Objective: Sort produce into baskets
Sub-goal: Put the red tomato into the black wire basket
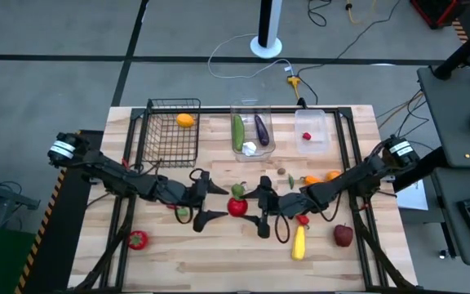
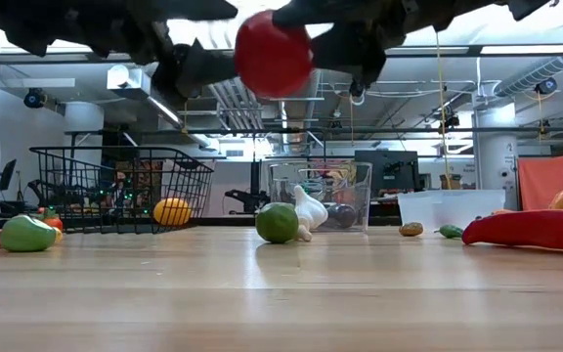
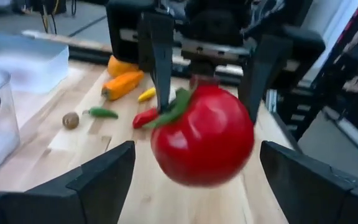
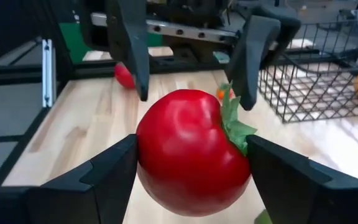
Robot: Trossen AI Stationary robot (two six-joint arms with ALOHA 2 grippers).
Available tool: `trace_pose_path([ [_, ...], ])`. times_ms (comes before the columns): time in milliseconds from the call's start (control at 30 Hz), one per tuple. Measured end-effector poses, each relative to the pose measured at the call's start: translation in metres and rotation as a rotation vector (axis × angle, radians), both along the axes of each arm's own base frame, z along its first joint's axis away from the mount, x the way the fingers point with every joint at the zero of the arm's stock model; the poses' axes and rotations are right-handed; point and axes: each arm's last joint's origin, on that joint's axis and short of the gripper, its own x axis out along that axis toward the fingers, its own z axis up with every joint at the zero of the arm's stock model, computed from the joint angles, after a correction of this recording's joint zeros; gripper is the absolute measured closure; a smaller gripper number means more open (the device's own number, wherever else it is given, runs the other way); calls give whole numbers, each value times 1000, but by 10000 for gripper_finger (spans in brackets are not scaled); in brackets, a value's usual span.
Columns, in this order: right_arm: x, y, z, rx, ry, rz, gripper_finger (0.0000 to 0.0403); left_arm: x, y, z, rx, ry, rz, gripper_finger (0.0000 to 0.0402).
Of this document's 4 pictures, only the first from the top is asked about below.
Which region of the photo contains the purple eggplant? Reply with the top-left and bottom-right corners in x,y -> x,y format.
254,114 -> 271,147

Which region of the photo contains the white floor cable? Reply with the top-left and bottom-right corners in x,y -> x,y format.
206,33 -> 295,80

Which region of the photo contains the translucent low plastic container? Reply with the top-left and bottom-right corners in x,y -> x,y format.
294,109 -> 329,155

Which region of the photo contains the black hazard-striped platform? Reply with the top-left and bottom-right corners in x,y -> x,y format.
13,129 -> 105,294

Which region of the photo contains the long black floor cable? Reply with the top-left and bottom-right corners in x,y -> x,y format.
295,0 -> 402,78

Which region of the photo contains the red tomato green stem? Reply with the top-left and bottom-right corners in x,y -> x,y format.
227,197 -> 249,218

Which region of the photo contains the dark red apple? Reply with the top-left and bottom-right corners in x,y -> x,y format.
333,223 -> 354,248

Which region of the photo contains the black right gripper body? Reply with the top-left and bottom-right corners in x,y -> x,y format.
264,192 -> 308,217

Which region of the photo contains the black aluminium table frame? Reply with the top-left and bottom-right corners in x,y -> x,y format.
67,105 -> 419,293

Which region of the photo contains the green lime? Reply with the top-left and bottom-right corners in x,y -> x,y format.
230,182 -> 247,201

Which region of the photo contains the grey metal stand leg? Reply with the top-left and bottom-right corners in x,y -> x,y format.
0,163 -> 42,212

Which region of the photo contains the black white pole stand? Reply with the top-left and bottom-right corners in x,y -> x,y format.
249,0 -> 284,60

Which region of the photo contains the white garlic bulb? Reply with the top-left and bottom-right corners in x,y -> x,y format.
242,140 -> 258,158

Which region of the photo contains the grey desk top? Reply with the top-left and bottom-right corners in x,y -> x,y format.
416,65 -> 470,169

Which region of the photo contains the red bell pepper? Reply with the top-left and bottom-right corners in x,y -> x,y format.
127,229 -> 150,252

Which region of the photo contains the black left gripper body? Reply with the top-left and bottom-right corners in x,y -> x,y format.
176,171 -> 212,213

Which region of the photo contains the yellow corn cob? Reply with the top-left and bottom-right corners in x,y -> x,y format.
290,225 -> 308,261

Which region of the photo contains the yellow power plug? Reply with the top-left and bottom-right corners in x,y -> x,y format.
286,74 -> 302,100

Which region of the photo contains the green cucumber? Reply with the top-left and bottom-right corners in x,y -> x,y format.
232,114 -> 246,153

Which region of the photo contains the black wire basket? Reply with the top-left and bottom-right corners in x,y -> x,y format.
143,97 -> 202,169

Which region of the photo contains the clear plastic tall bin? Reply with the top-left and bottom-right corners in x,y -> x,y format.
229,96 -> 277,163

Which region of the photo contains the orange citrus fruit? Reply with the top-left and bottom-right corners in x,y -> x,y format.
175,113 -> 196,129

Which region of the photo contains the white paper sheet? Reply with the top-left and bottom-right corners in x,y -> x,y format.
396,179 -> 429,212

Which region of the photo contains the grey keyboard desk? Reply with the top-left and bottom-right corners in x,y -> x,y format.
430,167 -> 470,266

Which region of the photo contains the yellow floor cable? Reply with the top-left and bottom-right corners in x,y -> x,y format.
344,0 -> 379,25

